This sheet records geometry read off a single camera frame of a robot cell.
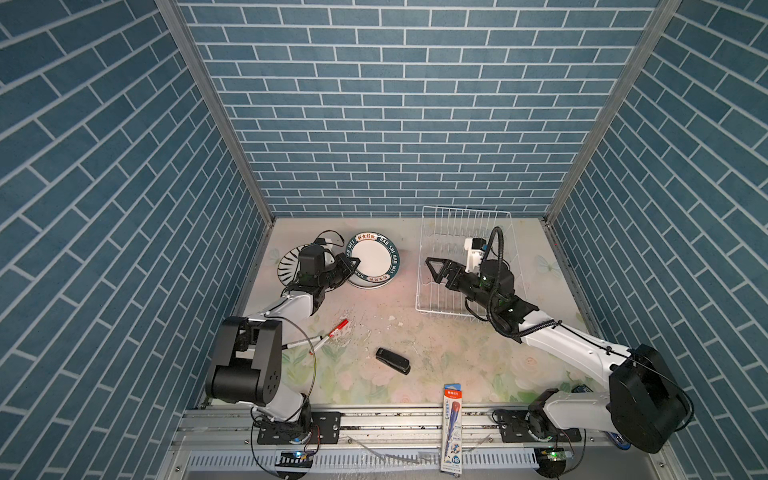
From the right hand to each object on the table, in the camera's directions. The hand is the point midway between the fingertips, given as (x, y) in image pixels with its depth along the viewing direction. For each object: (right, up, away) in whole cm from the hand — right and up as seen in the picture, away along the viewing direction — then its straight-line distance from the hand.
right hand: (433, 260), depth 79 cm
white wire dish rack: (+8, +9, +35) cm, 37 cm away
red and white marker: (-30, -23, +10) cm, 39 cm away
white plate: (-15, 0, +15) cm, 22 cm away
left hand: (-21, 0, +10) cm, 23 cm away
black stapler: (-11, -28, +2) cm, 30 cm away
